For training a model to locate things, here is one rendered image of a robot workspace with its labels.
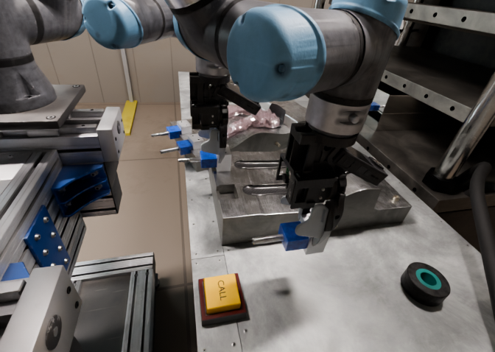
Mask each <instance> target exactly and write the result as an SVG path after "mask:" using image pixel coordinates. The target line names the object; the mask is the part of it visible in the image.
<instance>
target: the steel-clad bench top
mask: <svg viewBox="0 0 495 352"><path fill-rule="evenodd" d="M178 77H179V88H180V109H181V119H182V120H185V119H191V118H192V117H191V114H190V85H189V72H188V71H179V72H178ZM382 166H383V165H382ZM383 167H384V166H383ZM384 170H385V172H386V173H387V174H388V176H387V177H386V178H385V180H386V181H387V182H388V183H389V184H390V185H391V186H392V187H393V188H394V189H395V190H396V191H397V192H398V193H399V194H400V195H401V196H402V197H403V198H404V199H405V200H406V201H407V202H408V203H409V204H410V205H411V206H412V208H411V209H410V211H409V212H408V214H407V215H406V217H405V219H404V221H403V222H397V223H390V224H385V225H374V226H368V227H362V228H352V229H345V230H335V231H332V232H331V233H330V236H329V239H328V241H327V243H326V246H325V249H324V251H323V252H322V253H313V254H309V255H305V253H304V251H303V249H300V250H291V251H285V249H284V246H283V245H282V242H281V241H279V242H270V243H264V244H253V243H252V242H245V243H239V244H229V245H223V246H222V244H221V240H220V232H219V228H218V224H217V216H216V212H215V207H214V201H213V196H212V192H211V184H210V180H209V170H203V171H200V172H196V171H195V169H194V167H193V166H192V165H191V163H190V162H185V173H186V193H187V204H188V215H189V235H190V246H191V257H192V278H193V289H194V310H195V320H196V331H197V352H495V320H494V314H493V310H492V306H491V299H490V295H489V291H488V285H487V281H486V277H485V270H484V266H483V262H482V256H481V253H480V252H478V251H477V250H476V249H475V248H474V247H473V246H472V245H470V244H469V243H468V242H467V241H466V240H465V239H464V238H463V237H462V236H461V235H460V234H459V233H458V232H457V231H455V230H454V229H453V228H452V227H451V226H450V225H448V224H447V223H446V222H445V221H444V220H443V219H442V218H440V217H439V216H438V215H437V214H436V213H435V212H434V211H433V210H432V209H431V208H430V207H429V206H428V205H427V204H425V203H424V202H423V201H422V200H421V199H420V198H419V197H417V196H416V195H415V194H414V193H413V192H412V191H410V190H409V189H408V188H407V187H406V186H405V185H404V184H403V183H402V182H401V181H400V180H399V179H398V178H397V177H395V176H394V175H393V174H392V173H391V172H390V171H389V170H387V169H386V168H385V167H384ZM413 262H421V263H425V264H428V265H430V266H432V267H434V268H435V269H437V270H438V271H439V272H440V273H441V274H443V276H444V277H445V278H446V280H447V281H448V282H449V285H450V288H451V292H450V294H449V296H448V297H447V298H446V299H445V300H444V301H443V302H442V303H441V304H440V305H438V306H433V307H432V306H425V305H423V304H421V303H419V302H417V301H416V300H414V299H412V298H411V297H410V296H409V295H408V294H407V293H406V291H405V290H404V288H403V286H402V285H401V275H402V274H403V272H404V271H405V270H406V268H407V267H408V266H409V264H411V263H413ZM225 263H226V264H225ZM226 267H227V268H226ZM227 271H228V272H227ZM233 273H238V274H239V280H240V284H241V288H242V294H243V297H244V301H245V307H246V310H247V315H246V318H242V319H238V320H232V321H228V322H224V323H217V324H213V325H206V326H202V324H201V315H200V299H199V289H198V279H201V278H209V277H214V276H219V275H228V274H233ZM236 322H237V323H236ZM237 326H238V327H237ZM238 330H239V331H238ZM240 342H241V343H240ZM241 346H242V347H241Z"/></svg>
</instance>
